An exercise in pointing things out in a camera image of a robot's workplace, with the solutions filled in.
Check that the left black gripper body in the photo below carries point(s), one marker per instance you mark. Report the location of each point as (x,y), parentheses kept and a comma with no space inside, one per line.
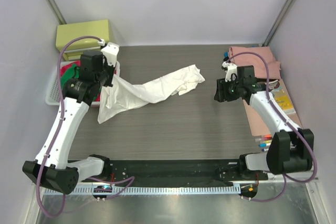
(109,74)

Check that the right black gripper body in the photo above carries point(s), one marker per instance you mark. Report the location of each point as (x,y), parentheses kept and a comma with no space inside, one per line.
(223,91)

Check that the white printed t shirt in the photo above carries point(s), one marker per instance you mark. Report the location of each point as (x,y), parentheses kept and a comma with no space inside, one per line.
(124,96)

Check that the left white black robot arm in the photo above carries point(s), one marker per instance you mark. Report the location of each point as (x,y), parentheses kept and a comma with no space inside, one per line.
(51,168)

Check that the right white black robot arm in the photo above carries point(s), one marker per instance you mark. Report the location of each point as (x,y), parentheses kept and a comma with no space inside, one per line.
(291,146)

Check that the green t shirt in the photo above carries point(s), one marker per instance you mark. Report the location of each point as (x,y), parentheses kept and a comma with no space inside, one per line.
(69,73)

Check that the pink folded t shirt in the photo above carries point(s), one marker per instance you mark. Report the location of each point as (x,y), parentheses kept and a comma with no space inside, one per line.
(247,57)

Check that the red t shirt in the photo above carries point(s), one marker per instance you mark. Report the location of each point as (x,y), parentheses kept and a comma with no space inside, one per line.
(65,68)

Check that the yellow picture book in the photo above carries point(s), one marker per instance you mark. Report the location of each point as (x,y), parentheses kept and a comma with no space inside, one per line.
(281,96)

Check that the black folded t shirt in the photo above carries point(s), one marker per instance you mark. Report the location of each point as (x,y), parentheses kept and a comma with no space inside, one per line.
(227,61)

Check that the yellow-green drawer box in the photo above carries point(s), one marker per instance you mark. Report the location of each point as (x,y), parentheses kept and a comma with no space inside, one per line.
(67,32)

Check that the white plastic basket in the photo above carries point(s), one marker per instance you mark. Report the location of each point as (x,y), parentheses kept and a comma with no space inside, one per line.
(52,92)

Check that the red marker pen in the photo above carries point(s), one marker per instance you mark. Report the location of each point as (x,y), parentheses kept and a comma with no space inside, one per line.
(264,138)

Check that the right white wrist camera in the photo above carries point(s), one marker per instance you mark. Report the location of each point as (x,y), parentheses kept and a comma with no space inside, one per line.
(231,76)

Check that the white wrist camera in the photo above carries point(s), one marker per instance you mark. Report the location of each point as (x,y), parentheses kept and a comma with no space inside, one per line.
(231,76)
(110,51)

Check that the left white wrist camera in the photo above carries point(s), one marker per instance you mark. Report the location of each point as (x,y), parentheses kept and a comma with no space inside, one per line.
(110,51)

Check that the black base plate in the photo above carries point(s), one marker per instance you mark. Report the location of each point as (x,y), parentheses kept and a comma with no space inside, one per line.
(182,173)

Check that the white slotted cable duct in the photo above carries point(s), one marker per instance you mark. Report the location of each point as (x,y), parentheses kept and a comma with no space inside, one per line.
(101,190)

